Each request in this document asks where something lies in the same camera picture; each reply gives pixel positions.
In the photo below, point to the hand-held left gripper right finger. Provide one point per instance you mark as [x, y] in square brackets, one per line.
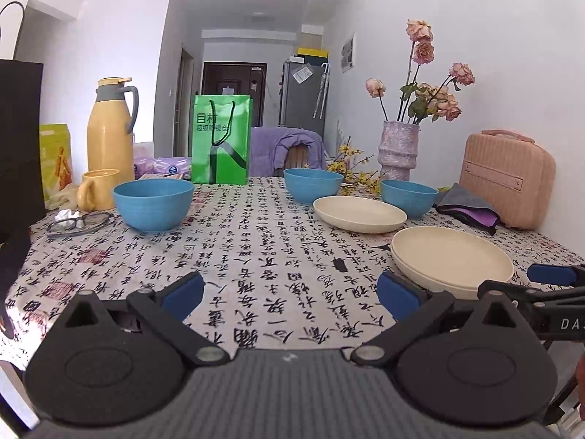
[398, 293]

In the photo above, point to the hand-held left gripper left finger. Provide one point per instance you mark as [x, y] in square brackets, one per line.
[183, 293]

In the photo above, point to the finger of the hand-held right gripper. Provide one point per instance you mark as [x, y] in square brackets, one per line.
[502, 290]
[553, 274]

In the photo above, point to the blue bowl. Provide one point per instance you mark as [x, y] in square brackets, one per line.
[153, 206]
[313, 186]
[409, 199]

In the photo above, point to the purple cloth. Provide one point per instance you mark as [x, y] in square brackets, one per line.
[480, 219]

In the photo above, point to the grey cloth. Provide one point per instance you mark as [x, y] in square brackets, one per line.
[466, 199]

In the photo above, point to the printed tablecloth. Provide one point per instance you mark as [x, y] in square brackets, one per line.
[274, 256]

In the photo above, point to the pink hard case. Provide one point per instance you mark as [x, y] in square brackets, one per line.
[505, 178]

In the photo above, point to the small white box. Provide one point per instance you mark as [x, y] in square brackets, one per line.
[160, 176]

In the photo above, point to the eyeglasses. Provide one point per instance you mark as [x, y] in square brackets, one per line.
[80, 224]

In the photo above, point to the yellow flower branch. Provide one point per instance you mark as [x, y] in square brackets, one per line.
[354, 173]

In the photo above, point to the purple tissue pack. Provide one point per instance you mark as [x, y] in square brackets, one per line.
[164, 164]

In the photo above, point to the yellow mug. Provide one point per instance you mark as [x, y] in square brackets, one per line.
[100, 190]

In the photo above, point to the pink white ceramic vase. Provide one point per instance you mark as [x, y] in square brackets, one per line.
[397, 153]

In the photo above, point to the crumpled white tissue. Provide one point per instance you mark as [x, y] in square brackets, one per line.
[66, 215]

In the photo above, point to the beige gloves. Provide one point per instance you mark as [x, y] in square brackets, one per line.
[66, 194]

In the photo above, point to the green paper bag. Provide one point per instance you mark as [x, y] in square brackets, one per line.
[221, 141]

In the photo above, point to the purple puffer jacket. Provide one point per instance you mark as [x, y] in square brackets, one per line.
[267, 151]

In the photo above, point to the wooden chair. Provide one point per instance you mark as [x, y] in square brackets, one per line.
[299, 158]

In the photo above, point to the yellow thermos jug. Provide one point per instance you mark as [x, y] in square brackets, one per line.
[109, 137]

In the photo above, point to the yellow-green packet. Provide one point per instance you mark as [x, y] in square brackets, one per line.
[55, 160]

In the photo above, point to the dried pink roses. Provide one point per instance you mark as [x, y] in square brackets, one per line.
[427, 100]

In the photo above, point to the dark brown door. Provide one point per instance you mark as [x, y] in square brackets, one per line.
[235, 87]

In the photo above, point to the white folded umbrella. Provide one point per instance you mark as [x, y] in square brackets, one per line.
[322, 91]

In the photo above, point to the black paper bag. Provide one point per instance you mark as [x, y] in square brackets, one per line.
[18, 146]

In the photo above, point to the grey refrigerator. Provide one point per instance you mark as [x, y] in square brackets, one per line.
[299, 96]

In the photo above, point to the yellow box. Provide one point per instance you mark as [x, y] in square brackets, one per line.
[313, 53]

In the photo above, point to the white cardboard box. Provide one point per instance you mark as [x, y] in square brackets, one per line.
[311, 35]

